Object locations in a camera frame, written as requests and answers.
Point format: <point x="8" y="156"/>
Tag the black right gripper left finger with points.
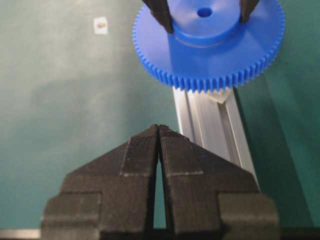
<point x="110" y="198"/>

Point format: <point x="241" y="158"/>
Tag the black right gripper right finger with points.
<point x="222" y="219"/>

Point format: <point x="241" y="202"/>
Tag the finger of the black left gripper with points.
<point x="247" y="7"/>
<point x="161" y="12"/>

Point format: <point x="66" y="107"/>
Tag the large blue plastic gear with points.
<point x="210" y="49"/>

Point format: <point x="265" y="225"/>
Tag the white paper marker tag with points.
<point x="100" y="25"/>

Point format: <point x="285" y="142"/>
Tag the aluminium extrusion rail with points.
<point x="217" y="130"/>

